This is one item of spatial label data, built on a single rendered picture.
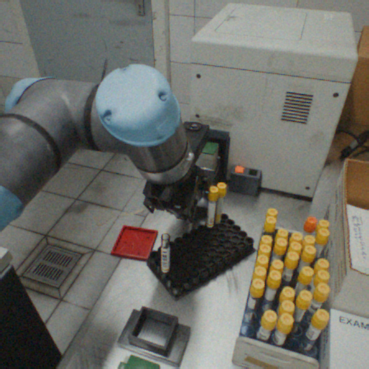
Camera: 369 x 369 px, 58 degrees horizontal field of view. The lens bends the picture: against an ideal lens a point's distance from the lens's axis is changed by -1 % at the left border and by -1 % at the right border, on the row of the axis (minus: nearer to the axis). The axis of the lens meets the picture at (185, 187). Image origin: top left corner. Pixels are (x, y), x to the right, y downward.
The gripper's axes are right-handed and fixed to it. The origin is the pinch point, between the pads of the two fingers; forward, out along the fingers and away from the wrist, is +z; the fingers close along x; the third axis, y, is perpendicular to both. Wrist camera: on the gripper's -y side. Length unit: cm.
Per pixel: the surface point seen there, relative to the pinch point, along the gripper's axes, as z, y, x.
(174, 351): -10.8, 25.4, 6.4
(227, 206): 6.2, -1.3, 6.5
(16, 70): 116, -99, -179
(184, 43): 88, -114, -50
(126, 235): -0.9, 10.6, -9.5
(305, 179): 5.6, -10.3, 20.3
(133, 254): -3.2, 13.9, -6.2
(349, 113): 27, -42, 31
